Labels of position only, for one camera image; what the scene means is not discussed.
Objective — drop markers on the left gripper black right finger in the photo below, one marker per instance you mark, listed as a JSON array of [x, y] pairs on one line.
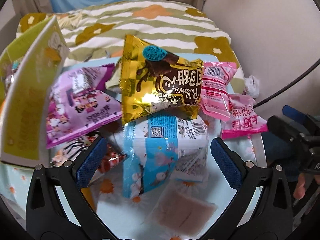
[[261, 207]]

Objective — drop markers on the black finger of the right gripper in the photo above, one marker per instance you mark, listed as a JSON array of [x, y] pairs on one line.
[[290, 133], [298, 116]]

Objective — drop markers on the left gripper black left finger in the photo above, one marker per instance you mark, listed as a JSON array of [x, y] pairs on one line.
[[57, 209]]

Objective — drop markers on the pink strawberry snack bag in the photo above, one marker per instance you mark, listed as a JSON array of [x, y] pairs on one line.
[[243, 121]]

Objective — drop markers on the pink striped barcode snack bag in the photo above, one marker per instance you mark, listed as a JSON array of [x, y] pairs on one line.
[[214, 95]]

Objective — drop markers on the purple snack bag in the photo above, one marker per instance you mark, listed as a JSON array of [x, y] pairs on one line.
[[78, 104]]

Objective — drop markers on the blue white snack bag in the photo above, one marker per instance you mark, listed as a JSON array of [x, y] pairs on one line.
[[162, 146]]

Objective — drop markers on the gold Pillows chocolate snack bag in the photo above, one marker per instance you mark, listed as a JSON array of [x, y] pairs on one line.
[[153, 79]]

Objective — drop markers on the person's right hand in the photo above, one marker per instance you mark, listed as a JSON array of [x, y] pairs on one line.
[[304, 181]]

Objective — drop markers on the crumpled white tissue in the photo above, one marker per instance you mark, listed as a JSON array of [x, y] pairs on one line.
[[252, 86]]

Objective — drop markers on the red white snack packet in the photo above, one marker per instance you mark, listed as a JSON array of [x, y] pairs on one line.
[[92, 155]]

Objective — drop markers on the daisy print tablecloth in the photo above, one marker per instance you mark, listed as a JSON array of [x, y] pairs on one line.
[[128, 218]]

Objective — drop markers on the brownish translucent snack packet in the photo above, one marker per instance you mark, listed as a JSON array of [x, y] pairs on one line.
[[181, 213]]

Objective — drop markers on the green cardboard storage box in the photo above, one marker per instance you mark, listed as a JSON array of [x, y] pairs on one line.
[[29, 66]]

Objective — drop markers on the floral striped green duvet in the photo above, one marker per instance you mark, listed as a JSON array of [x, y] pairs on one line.
[[98, 31]]

